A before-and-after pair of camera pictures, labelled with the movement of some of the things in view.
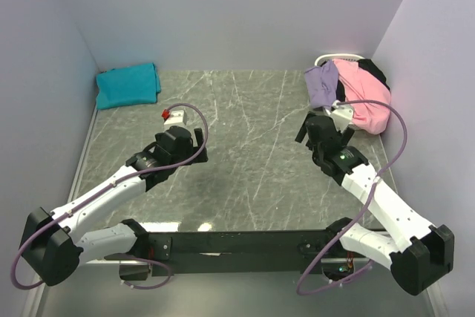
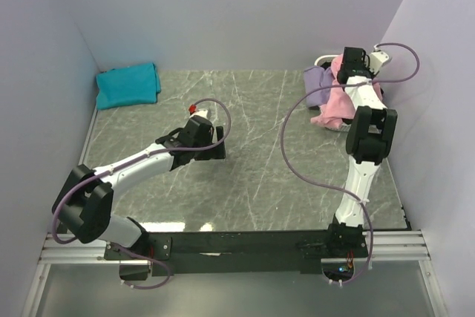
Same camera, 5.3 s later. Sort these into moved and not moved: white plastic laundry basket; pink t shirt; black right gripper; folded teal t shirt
Moved: black right gripper; pink t shirt
Not moved: folded teal t shirt; white plastic laundry basket
